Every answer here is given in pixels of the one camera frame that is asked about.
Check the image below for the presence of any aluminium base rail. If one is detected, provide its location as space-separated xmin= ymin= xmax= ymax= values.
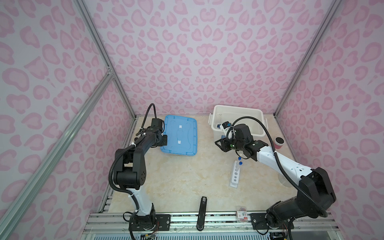
xmin=81 ymin=211 xmax=344 ymax=240

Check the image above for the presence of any pink jar black lid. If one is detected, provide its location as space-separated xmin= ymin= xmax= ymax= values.
xmin=274 ymin=137 xmax=285 ymax=150

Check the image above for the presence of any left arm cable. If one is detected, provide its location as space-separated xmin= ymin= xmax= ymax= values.
xmin=139 ymin=103 xmax=158 ymax=133

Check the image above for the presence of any blue plastic bin lid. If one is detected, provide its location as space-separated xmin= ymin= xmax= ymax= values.
xmin=161 ymin=115 xmax=198 ymax=156

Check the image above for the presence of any staples box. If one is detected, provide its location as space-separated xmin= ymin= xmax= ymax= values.
xmin=236 ymin=206 xmax=248 ymax=222

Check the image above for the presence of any white test tube rack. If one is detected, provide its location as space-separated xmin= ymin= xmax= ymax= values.
xmin=230 ymin=160 xmax=240 ymax=188

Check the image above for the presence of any black stapler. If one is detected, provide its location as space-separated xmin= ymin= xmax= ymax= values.
xmin=196 ymin=197 xmax=207 ymax=232

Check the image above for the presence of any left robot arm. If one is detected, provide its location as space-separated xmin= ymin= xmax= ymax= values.
xmin=108 ymin=118 xmax=168 ymax=231

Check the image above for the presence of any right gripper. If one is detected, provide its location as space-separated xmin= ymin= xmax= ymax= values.
xmin=213 ymin=135 xmax=245 ymax=152

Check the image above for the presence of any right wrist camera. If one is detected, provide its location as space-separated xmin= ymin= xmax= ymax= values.
xmin=220 ymin=122 xmax=232 ymax=135

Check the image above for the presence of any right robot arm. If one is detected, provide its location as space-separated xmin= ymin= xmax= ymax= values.
xmin=215 ymin=122 xmax=337 ymax=229

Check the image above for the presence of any white plastic storage bin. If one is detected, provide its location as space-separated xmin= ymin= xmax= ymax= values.
xmin=209 ymin=104 xmax=269 ymax=142

